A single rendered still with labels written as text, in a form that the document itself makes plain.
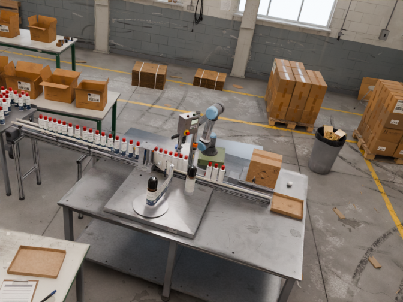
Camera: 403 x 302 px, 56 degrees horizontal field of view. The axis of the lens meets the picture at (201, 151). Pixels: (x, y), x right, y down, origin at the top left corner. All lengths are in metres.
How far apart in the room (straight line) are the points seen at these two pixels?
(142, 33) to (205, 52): 1.49
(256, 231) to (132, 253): 1.25
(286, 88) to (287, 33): 2.30
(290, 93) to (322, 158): 1.48
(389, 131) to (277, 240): 3.81
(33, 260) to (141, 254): 1.15
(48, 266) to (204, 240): 1.19
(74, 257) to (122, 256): 0.86
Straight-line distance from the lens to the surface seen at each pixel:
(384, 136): 6.79
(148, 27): 9.02
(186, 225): 3.25
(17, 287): 2.98
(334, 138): 5.95
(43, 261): 3.10
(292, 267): 3.25
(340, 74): 9.35
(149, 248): 3.93
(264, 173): 3.84
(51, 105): 5.14
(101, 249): 3.92
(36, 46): 7.16
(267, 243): 3.35
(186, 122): 3.53
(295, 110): 7.01
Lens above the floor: 3.10
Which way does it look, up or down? 32 degrees down
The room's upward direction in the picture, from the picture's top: 10 degrees clockwise
